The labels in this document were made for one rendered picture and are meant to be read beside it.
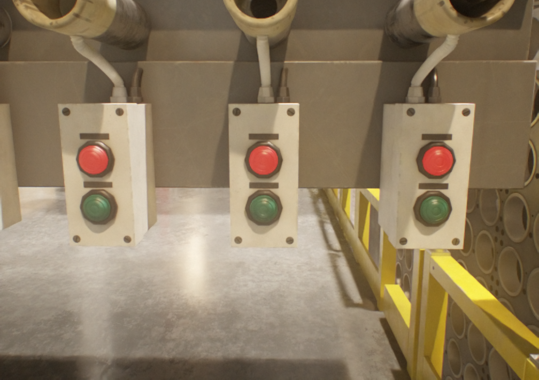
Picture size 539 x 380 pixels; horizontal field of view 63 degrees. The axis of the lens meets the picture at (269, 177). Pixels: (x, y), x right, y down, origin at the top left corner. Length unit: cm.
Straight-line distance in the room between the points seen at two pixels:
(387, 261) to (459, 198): 119
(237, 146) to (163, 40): 19
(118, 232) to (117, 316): 126
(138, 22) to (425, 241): 39
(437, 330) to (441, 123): 84
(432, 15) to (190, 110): 28
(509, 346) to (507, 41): 48
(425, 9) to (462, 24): 4
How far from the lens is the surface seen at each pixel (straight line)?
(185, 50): 58
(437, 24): 43
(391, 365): 145
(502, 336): 86
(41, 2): 47
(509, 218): 267
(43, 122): 61
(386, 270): 168
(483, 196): 291
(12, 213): 63
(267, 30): 39
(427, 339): 125
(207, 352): 147
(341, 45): 57
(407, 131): 46
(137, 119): 50
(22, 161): 63
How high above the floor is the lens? 77
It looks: 10 degrees down
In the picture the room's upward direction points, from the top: straight up
